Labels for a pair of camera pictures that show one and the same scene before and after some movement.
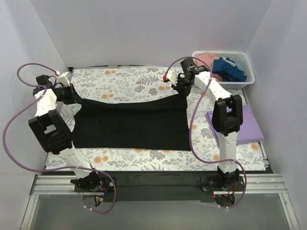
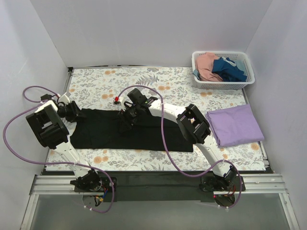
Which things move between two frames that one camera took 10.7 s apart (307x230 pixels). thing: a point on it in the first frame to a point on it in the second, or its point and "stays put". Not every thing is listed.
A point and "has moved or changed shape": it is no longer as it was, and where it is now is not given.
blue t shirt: [228, 72] stays put
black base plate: [157, 186] stays put
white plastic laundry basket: [232, 55] stays put
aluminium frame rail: [253, 184] stays put
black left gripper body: [72, 94] to [74, 112]
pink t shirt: [208, 58] stays put
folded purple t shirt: [249, 132] stays put
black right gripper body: [182, 89] to [127, 117]
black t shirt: [159, 123] has moved or changed shape
